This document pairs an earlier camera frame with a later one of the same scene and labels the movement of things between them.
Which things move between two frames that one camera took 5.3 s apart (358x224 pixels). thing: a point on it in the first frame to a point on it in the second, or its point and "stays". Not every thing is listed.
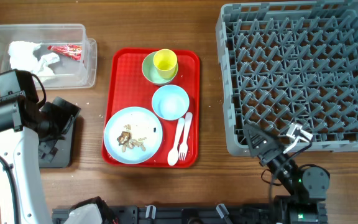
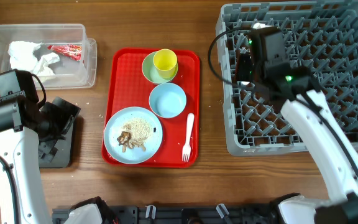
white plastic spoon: [173, 155] to [258, 25]
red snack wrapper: [72, 51] stays
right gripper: [269, 147] to [242, 61]
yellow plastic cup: [165, 62] stays
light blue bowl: [170, 102] stays
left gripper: [64, 111] stays
